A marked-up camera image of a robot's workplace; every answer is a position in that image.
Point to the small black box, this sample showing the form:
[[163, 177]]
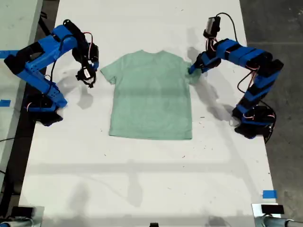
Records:
[[272, 209], [23, 211]]

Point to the white metal clamp plate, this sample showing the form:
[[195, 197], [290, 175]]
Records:
[[256, 208], [39, 215]]

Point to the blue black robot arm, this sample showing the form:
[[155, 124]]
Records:
[[255, 92], [35, 75]]

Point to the long blue tape strip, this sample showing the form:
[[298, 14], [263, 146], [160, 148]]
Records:
[[9, 54]]

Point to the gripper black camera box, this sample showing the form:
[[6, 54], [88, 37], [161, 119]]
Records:
[[85, 75], [211, 26]]

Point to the camera black stalk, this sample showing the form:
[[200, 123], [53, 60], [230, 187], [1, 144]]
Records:
[[85, 62], [211, 43]]

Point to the pale green T-shirt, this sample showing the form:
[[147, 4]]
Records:
[[151, 99]]

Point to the black stand leg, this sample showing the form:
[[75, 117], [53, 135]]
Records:
[[46, 26]]

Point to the small blue tape piece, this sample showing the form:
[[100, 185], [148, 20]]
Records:
[[269, 194], [5, 103]]

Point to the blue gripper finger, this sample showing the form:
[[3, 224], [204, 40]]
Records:
[[94, 66], [195, 66], [197, 72]]

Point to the pale grey side table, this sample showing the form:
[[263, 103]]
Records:
[[16, 23]]

